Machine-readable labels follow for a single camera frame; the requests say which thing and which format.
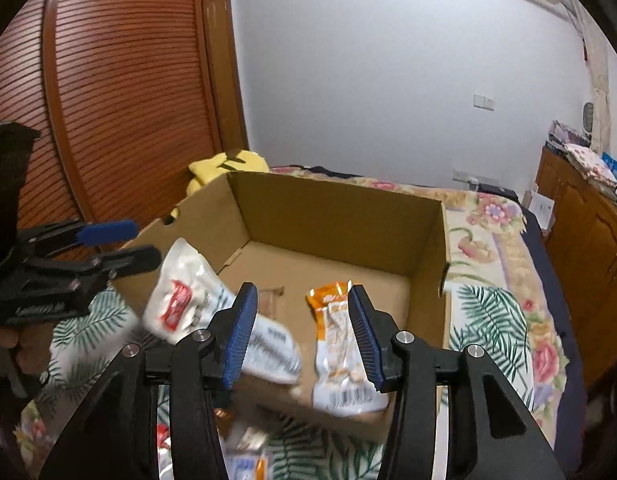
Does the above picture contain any orange white snack packet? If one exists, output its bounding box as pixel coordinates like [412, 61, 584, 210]
[306, 281, 389, 417]

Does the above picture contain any white wall switch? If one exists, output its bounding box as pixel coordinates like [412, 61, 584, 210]
[473, 94, 495, 112]

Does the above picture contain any wooden louvered wardrobe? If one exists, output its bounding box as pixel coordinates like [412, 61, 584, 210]
[0, 0, 249, 229]

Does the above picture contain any white red snack packet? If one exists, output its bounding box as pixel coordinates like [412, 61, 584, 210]
[142, 238, 302, 385]

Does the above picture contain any beige curtain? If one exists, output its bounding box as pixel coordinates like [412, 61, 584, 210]
[573, 0, 611, 155]

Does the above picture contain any palm leaf bed sheet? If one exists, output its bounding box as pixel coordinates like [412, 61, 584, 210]
[12, 164, 587, 480]

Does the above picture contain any brown cardboard box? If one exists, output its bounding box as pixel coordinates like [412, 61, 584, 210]
[138, 172, 451, 442]

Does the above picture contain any person left hand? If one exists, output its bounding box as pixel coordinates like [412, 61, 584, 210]
[0, 323, 54, 375]

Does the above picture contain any yellow pikachu plush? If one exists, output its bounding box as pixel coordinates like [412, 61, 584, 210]
[186, 150, 270, 197]

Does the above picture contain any folded floral cloth stack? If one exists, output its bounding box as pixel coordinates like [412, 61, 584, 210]
[546, 120, 617, 200]

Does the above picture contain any wooden sideboard cabinet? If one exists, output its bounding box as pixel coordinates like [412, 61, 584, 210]
[535, 148, 617, 392]

